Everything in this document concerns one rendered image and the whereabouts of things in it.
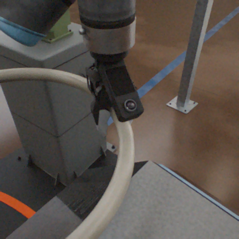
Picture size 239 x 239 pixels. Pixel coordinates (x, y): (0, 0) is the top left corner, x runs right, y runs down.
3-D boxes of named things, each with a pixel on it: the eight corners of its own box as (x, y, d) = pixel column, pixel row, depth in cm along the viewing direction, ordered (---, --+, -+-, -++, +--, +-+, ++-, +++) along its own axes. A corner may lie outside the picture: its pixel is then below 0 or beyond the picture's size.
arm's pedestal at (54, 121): (15, 160, 169) (-38, 36, 114) (67, 122, 200) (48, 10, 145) (67, 198, 146) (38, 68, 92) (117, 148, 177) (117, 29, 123)
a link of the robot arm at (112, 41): (145, 22, 39) (87, 35, 36) (144, 51, 42) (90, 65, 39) (121, 3, 45) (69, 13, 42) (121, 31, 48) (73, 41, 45)
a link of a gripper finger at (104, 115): (97, 123, 60) (102, 91, 54) (106, 140, 56) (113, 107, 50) (85, 125, 58) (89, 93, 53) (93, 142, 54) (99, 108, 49)
